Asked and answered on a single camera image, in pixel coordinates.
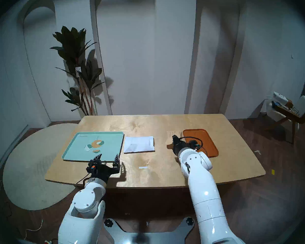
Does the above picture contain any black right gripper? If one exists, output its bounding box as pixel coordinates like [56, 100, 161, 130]
[172, 135, 202, 155]

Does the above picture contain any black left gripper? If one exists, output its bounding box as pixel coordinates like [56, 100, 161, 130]
[86, 154, 121, 183]

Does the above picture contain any brown handwritten envelope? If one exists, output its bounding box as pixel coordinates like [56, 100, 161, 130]
[166, 130, 184, 145]

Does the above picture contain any white paper envelope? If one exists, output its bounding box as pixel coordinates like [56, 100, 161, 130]
[123, 136, 156, 154]

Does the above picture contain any teal tray with leaf print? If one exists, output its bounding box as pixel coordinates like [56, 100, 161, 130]
[62, 131, 125, 162]

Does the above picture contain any orange wooden tray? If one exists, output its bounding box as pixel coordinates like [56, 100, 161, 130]
[182, 129, 219, 158]

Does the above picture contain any light wooden table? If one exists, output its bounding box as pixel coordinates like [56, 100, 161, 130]
[44, 114, 266, 189]

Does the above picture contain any beige oval rug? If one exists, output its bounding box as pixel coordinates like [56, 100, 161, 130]
[3, 123, 79, 211]

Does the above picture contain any white storage box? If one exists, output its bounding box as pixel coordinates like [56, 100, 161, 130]
[273, 91, 289, 105]

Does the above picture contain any tall dark green plant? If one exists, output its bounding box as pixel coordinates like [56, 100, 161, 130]
[50, 26, 106, 116]

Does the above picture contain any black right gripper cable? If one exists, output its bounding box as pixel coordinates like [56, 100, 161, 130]
[180, 136, 203, 152]

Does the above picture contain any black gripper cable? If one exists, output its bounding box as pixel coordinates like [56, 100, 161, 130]
[180, 136, 203, 152]
[76, 173, 92, 186]

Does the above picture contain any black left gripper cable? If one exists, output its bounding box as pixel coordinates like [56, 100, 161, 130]
[76, 173, 92, 186]

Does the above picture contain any grey metal robot base plate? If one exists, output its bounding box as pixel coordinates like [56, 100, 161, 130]
[103, 217, 196, 244]

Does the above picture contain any white floor cable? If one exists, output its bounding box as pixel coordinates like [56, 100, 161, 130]
[24, 219, 44, 240]

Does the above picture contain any white wooden-frame armchair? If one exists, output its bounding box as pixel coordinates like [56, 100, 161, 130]
[266, 95, 305, 144]

